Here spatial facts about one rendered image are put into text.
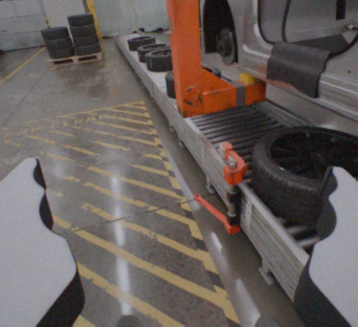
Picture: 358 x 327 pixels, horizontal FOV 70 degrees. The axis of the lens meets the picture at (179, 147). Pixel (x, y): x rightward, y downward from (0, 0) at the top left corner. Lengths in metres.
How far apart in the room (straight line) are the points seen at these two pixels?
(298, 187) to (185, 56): 1.05
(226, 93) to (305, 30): 0.71
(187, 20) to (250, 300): 1.58
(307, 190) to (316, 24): 1.36
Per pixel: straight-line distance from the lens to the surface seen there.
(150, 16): 12.42
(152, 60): 4.31
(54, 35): 7.70
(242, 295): 1.50
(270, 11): 2.09
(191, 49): 1.78
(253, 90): 2.07
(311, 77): 1.50
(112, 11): 12.26
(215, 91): 1.92
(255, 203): 1.35
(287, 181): 1.33
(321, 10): 2.35
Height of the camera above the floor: 1.30
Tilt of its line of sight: 31 degrees down
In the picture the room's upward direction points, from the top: 6 degrees counter-clockwise
